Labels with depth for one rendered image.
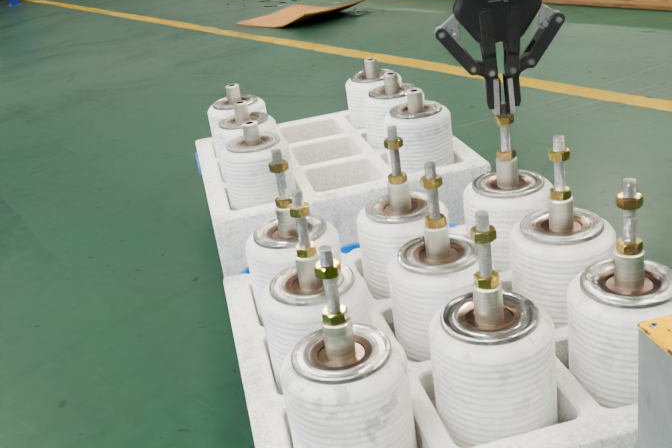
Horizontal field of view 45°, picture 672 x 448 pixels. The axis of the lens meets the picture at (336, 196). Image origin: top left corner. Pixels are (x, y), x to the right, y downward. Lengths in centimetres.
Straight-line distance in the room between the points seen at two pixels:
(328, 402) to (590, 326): 21
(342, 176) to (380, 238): 41
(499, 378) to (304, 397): 14
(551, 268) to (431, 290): 11
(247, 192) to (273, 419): 48
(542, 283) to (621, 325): 13
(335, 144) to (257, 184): 27
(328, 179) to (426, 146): 17
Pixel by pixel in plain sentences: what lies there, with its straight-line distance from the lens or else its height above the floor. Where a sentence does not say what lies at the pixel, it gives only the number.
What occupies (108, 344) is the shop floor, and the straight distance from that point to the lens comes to 122.
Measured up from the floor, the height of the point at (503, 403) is 21.
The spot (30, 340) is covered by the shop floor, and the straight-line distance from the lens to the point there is 130.
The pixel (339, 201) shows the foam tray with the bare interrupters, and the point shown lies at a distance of 108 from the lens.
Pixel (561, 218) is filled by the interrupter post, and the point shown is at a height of 26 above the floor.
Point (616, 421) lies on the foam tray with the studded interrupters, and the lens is 65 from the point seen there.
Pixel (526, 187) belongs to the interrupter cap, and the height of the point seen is 25.
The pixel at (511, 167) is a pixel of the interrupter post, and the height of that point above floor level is 27.
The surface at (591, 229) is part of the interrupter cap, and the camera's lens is 76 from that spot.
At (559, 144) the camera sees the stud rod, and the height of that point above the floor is 33.
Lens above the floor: 59
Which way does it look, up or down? 22 degrees down
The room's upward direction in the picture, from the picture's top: 8 degrees counter-clockwise
